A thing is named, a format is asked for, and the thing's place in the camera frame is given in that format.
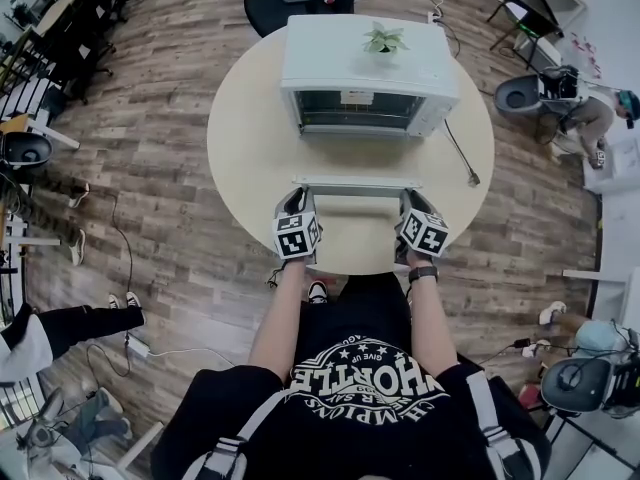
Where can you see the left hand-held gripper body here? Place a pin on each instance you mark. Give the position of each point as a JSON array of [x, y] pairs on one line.
[[297, 238]]

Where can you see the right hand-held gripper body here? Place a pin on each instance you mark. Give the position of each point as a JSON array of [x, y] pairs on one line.
[[425, 233]]

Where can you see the person's left forearm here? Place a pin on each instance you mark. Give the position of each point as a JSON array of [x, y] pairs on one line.
[[280, 323]]

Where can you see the person's right forearm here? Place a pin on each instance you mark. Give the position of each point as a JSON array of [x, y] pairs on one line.
[[432, 328]]

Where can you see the white toaster oven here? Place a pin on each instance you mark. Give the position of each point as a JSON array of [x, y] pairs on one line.
[[330, 53]]

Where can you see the black wristwatch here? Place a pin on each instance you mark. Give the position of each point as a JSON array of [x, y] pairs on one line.
[[424, 274]]

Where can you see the round beige table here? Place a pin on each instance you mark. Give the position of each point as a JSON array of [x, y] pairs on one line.
[[250, 168]]

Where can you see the person's left black white sneaker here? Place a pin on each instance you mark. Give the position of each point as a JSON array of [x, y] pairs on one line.
[[317, 292]]

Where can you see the small potted green plant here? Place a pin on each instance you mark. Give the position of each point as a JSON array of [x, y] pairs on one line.
[[384, 39]]

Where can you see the white power strip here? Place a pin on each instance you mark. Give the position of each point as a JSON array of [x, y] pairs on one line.
[[434, 17]]

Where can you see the white floor power adapter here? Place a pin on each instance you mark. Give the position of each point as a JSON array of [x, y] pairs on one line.
[[137, 346]]

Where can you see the black office chair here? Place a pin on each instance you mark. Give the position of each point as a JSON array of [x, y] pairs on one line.
[[275, 8]]

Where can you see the white low cabinet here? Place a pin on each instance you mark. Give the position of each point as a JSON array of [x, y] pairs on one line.
[[625, 160]]

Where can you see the black printed t-shirt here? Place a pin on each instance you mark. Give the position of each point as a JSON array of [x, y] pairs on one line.
[[370, 433]]

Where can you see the black folding chair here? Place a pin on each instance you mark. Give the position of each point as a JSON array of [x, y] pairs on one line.
[[535, 20]]

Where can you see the row of black office chairs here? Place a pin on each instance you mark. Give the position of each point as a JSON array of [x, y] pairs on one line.
[[95, 23]]

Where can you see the long wooden desk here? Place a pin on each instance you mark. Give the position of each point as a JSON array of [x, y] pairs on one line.
[[55, 15]]

